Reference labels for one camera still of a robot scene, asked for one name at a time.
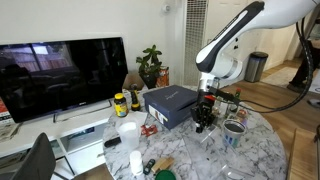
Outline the yellow vitamin bottle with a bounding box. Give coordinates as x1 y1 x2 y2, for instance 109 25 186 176
114 93 128 117

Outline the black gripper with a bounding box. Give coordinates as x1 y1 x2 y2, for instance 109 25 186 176
191 91 216 133

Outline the black remote control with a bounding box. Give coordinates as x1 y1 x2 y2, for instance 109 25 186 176
104 137 121 148

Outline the black corrugated cable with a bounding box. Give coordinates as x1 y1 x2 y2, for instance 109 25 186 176
238 18 316 114

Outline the green round lid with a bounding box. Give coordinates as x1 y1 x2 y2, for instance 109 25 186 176
155 170 176 180

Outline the striped metal cup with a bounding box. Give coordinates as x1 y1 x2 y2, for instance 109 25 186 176
222 119 246 148

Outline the steel trash can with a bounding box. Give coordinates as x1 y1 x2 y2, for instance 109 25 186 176
244 52 268 82

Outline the red candy wrapper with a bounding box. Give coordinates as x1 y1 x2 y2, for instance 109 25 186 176
141 125 158 137

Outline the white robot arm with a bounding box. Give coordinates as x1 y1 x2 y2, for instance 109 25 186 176
191 0 320 133

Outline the brown paper bag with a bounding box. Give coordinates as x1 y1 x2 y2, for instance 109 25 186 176
123 73 144 90

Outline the green potted plant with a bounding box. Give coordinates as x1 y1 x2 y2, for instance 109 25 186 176
136 45 162 89

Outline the clear plastic storage container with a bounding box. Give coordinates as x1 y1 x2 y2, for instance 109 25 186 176
182 125 288 180

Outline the white pill bottle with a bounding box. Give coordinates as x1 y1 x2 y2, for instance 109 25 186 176
129 150 143 175

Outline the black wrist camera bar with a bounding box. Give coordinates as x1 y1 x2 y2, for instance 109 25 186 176
209 87 234 102

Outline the green bottle red cap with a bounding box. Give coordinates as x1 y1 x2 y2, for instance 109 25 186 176
230 88 241 113

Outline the small black car key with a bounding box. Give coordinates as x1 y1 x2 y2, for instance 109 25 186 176
143 159 156 175

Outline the wooden block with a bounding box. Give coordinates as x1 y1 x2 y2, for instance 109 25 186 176
151 157 174 173

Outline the black flat screen television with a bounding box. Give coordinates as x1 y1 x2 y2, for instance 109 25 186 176
0 37 128 123

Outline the navy blue box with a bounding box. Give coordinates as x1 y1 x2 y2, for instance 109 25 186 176
143 85 197 129

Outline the black office chair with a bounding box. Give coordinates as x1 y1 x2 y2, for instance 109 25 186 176
0 133 69 180

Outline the white tv stand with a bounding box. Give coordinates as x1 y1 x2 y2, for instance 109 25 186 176
0 100 114 176

